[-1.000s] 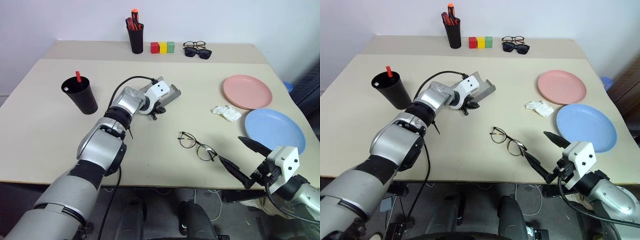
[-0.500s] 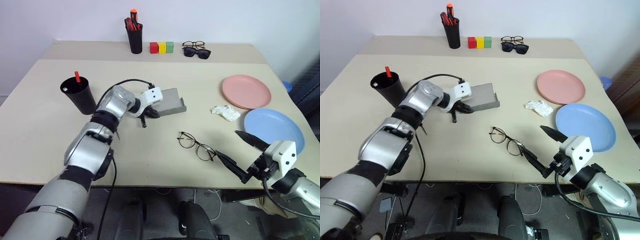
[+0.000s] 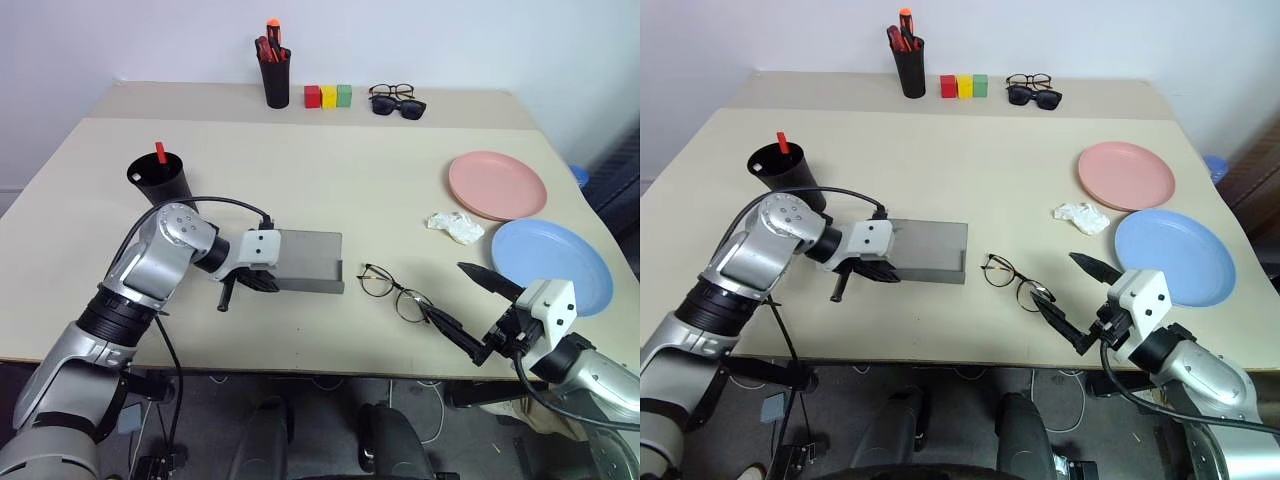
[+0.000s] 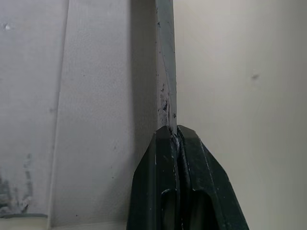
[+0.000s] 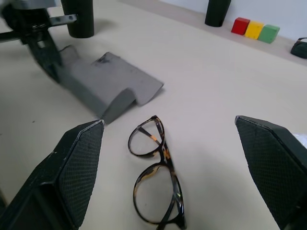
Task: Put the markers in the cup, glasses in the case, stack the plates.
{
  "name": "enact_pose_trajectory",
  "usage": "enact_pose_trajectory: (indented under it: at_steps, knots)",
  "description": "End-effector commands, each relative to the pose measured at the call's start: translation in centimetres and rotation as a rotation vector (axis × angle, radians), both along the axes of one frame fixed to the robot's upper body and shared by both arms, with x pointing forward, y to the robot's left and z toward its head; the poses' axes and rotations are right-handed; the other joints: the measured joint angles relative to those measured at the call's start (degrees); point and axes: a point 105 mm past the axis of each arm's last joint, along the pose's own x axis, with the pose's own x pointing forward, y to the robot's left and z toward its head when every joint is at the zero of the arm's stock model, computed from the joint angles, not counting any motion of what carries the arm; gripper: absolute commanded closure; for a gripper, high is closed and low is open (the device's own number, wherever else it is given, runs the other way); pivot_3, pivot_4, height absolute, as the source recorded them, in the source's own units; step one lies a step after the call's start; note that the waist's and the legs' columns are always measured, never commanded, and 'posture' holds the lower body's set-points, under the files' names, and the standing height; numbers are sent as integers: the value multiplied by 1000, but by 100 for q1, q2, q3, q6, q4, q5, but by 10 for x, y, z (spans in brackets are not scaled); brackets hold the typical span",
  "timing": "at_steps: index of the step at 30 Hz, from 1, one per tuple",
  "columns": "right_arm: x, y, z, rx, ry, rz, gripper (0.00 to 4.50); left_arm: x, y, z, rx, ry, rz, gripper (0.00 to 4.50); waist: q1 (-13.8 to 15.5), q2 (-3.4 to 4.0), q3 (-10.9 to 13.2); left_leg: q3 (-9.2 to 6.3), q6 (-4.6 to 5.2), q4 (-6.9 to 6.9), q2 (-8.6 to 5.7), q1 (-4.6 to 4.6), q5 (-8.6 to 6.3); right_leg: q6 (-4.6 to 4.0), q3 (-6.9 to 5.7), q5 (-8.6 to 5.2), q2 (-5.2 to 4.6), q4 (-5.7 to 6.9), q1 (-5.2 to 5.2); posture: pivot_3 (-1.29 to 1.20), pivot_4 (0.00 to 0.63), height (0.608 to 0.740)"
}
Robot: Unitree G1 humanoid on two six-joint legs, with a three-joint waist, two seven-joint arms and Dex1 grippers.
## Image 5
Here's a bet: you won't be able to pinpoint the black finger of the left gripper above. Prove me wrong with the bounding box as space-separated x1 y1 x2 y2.
28 30 62 83

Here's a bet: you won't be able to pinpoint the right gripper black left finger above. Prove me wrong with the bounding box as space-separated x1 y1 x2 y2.
0 119 106 230

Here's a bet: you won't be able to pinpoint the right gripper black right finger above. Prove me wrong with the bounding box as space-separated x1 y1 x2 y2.
235 115 307 230

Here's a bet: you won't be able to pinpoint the grey glasses case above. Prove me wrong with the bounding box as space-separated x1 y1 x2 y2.
56 45 165 125

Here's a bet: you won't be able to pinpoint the black cup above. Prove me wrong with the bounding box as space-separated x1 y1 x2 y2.
204 0 232 27
60 0 95 39

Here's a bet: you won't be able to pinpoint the white plate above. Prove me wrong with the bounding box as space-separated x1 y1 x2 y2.
294 133 307 147

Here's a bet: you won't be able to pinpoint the tortoiseshell eyeglasses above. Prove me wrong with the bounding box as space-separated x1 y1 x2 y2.
128 115 188 230

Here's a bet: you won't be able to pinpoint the dark green round pouch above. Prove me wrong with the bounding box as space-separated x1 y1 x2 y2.
290 37 307 60

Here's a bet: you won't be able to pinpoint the green wooden block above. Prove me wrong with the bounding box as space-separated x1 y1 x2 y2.
258 24 281 45

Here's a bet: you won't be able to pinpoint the yellow wooden block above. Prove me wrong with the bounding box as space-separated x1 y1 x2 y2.
244 21 265 40

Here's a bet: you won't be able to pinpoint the red wooden block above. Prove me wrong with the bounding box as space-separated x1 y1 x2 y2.
231 17 251 36

